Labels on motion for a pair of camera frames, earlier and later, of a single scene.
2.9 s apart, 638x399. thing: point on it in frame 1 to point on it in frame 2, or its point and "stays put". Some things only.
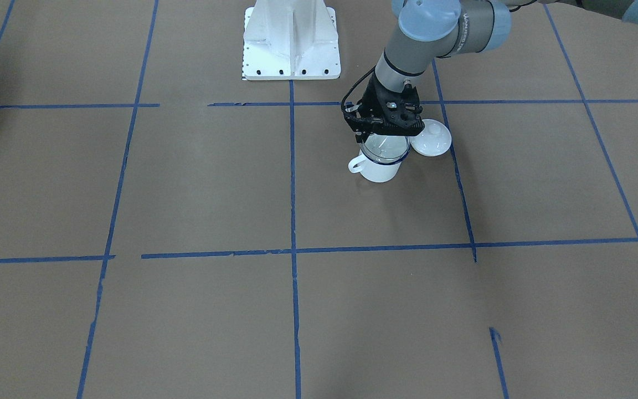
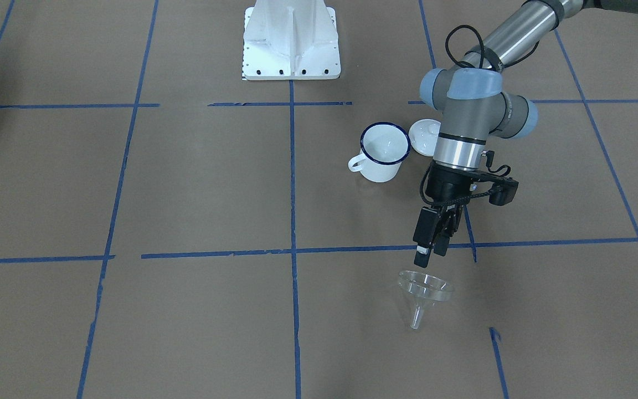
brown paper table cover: (142, 222) stays put
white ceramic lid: (435, 139) stays put
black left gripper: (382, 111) to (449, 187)
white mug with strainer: (385, 149) to (425, 290)
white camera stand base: (290, 40) stays put
